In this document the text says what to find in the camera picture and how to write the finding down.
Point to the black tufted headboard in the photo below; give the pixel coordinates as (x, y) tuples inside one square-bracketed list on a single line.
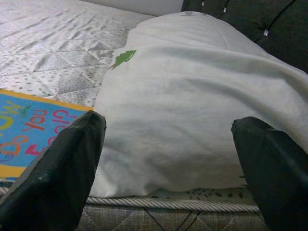
[(264, 19)]

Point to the blue children's picture book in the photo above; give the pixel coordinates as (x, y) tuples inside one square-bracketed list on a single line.
[(29, 134)]

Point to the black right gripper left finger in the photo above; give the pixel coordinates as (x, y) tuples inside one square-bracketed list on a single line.
[(53, 180)]

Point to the white pillow with green print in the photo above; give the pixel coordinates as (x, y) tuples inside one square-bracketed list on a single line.
[(180, 108)]

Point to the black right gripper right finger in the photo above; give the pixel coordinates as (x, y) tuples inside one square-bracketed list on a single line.
[(276, 180)]

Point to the grey white quilted mattress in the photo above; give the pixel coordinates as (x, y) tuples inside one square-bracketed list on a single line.
[(60, 48)]

